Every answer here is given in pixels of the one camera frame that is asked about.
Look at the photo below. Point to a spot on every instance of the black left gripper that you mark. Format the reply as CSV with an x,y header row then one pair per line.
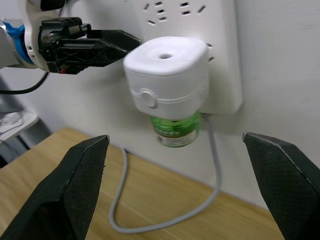
x,y
50,47

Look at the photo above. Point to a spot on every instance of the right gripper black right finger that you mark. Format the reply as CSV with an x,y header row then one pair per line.
x,y
282,185

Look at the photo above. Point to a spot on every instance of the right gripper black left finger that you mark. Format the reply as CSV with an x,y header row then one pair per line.
x,y
62,195

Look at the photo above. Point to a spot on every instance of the white mosquito repellent heater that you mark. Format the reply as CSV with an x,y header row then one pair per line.
x,y
167,80

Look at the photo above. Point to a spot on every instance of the green repellent liquid bottle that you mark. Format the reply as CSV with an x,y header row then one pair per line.
x,y
175,132

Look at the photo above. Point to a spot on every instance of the white background desk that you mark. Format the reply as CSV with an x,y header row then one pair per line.
x,y
22,125

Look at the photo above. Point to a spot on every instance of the white power strip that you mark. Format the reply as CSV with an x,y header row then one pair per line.
x,y
222,62

